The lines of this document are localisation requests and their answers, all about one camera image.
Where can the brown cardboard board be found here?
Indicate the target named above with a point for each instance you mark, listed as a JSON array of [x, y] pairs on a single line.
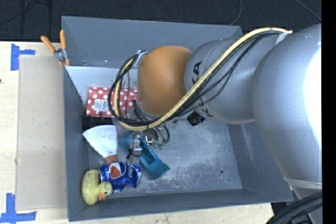
[[39, 126]]

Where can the yellow rubber duck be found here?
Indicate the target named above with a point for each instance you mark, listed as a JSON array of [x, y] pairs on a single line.
[[90, 189]]

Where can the crushed blue drink can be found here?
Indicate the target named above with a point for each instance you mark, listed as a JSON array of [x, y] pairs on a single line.
[[123, 174]]

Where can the teal plastic block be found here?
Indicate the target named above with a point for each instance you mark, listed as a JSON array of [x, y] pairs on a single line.
[[152, 162]]

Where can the red white-dotted box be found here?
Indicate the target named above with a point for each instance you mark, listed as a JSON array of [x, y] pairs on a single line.
[[98, 101]]

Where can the grey metal bin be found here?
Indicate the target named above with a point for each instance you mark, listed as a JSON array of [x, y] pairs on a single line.
[[199, 160]]

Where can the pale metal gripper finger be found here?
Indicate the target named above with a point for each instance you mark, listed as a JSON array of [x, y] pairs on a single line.
[[130, 153], [138, 152]]

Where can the white cone with brown tip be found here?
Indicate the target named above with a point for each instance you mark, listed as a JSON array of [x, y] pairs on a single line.
[[103, 139]]

